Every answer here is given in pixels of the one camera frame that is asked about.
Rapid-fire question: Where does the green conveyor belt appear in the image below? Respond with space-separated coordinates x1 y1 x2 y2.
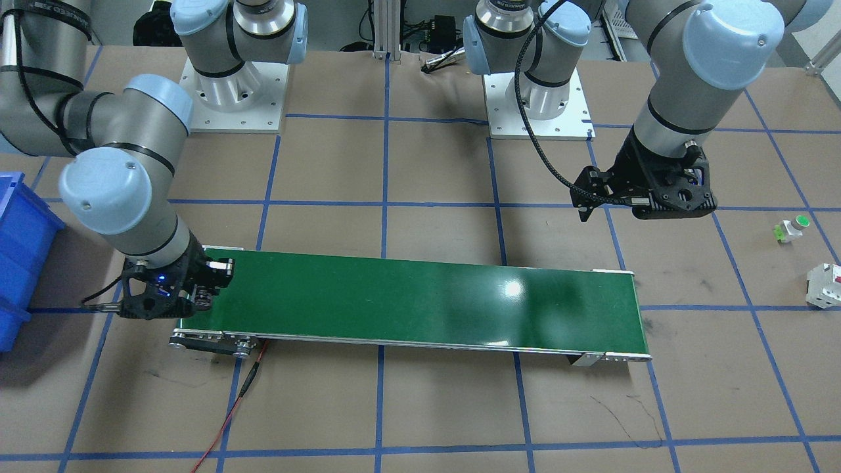
170 249 651 366

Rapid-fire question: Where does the red black wire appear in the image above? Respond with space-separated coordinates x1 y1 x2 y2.
191 338 270 473

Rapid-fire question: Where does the blue plastic bin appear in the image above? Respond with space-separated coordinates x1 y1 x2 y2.
1 171 65 352

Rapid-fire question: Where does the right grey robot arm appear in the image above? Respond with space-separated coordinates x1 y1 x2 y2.
2 1 307 319

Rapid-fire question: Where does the green push button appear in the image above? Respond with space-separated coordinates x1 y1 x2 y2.
772 215 810 244

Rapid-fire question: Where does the aluminium frame post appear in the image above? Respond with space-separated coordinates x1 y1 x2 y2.
373 0 403 63

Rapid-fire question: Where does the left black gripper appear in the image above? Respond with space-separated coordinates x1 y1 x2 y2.
570 129 717 222

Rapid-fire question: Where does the white red circuit breaker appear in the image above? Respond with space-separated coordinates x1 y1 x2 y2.
805 263 840 308

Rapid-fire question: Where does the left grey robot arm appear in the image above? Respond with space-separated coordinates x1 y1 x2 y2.
463 1 831 221

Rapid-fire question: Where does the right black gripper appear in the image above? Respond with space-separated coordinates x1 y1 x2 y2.
141 233 235 313

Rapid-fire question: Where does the black braided cable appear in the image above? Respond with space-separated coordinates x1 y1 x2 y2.
514 0 631 204

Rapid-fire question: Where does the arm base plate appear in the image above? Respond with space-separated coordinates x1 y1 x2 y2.
179 60 289 134
483 70 595 141

